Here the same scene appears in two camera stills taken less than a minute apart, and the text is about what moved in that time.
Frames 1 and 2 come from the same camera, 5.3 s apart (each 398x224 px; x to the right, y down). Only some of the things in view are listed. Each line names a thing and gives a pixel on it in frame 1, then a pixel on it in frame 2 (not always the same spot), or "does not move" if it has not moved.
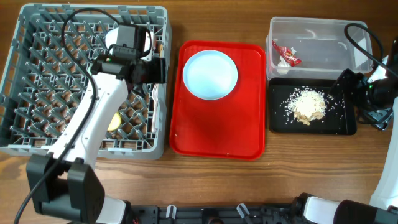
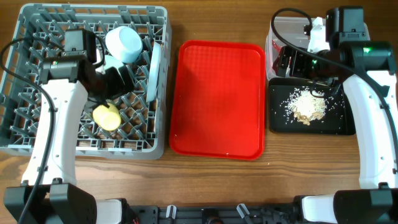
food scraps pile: x=306 y=104 does not move
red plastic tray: x=232 y=127 does not move
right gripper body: x=361 y=91 -> x=305 y=65
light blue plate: x=210 y=74 -> x=153 y=73
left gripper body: x=154 y=71 -> x=112 y=85
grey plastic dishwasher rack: x=54 y=50 does not move
